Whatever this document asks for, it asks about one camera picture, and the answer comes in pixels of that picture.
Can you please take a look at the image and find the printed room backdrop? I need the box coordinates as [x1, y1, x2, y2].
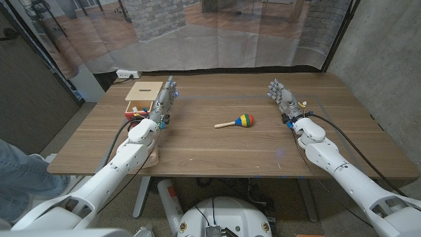
[6, 0, 353, 80]

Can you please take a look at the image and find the white cylinder with orange label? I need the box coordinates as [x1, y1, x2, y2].
[157, 178, 184, 236]

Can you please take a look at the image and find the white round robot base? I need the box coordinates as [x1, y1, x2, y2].
[177, 196, 273, 237]

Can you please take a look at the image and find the black backdrop frame pole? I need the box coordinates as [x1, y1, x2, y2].
[321, 0, 361, 73]
[5, 0, 85, 107]

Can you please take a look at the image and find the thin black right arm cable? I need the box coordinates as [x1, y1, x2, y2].
[290, 128, 374, 228]

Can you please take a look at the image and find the white power strip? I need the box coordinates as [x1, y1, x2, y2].
[116, 69, 143, 80]

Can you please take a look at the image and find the person's leg in jeans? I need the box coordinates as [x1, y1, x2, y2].
[0, 138, 71, 224]

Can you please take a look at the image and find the red drawer with black handle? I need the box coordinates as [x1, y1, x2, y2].
[124, 101, 154, 121]

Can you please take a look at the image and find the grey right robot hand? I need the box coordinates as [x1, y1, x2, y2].
[267, 78, 306, 124]

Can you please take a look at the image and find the grey electronics module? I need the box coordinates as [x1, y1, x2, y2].
[205, 225, 239, 237]

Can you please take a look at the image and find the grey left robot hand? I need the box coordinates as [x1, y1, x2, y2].
[149, 76, 180, 128]

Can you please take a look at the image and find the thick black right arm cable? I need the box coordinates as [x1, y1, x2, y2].
[307, 111, 409, 198]

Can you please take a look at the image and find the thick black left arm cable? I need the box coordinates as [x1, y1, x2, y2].
[103, 115, 145, 167]

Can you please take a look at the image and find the striped wooden maraca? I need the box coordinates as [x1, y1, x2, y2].
[214, 113, 255, 129]

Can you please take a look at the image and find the light wooden slotted box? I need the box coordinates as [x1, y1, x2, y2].
[124, 81, 164, 116]

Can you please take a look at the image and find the light wooden block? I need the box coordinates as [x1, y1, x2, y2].
[139, 146, 160, 170]

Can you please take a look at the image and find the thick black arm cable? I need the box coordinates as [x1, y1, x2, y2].
[307, 111, 409, 198]
[103, 115, 145, 167]

